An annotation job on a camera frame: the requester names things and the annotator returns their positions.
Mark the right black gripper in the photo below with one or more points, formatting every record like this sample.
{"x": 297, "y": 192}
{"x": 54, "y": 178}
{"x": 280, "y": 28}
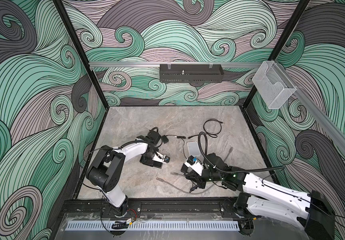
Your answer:
{"x": 197, "y": 179}

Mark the white slotted cable duct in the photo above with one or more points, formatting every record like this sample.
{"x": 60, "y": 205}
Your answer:
{"x": 156, "y": 226}

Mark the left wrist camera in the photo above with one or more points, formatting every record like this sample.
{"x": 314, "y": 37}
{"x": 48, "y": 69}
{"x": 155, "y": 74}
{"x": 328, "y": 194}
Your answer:
{"x": 158, "y": 157}

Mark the black network switch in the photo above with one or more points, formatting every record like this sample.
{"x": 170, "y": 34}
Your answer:
{"x": 152, "y": 163}

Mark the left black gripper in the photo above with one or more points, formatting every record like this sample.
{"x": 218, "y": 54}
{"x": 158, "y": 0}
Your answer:
{"x": 148, "y": 162}

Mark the clear plastic wall holder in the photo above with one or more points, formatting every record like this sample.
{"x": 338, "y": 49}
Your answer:
{"x": 274, "y": 84}

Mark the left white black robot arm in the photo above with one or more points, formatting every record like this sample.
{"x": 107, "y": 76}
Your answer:
{"x": 105, "y": 170}

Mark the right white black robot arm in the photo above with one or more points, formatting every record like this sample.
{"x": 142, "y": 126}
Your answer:
{"x": 311, "y": 212}

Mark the aluminium wall rail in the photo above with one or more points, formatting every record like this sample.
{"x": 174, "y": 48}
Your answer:
{"x": 133, "y": 64}

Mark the white network switch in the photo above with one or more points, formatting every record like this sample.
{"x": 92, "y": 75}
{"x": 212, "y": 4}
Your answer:
{"x": 193, "y": 148}

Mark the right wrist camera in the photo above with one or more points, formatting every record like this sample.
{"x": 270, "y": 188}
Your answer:
{"x": 192, "y": 164}

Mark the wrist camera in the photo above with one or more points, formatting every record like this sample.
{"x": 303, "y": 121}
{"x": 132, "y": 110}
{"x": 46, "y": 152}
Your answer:
{"x": 158, "y": 157}
{"x": 192, "y": 164}

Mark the black wall tray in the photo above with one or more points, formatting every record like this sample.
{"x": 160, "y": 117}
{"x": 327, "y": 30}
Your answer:
{"x": 196, "y": 74}

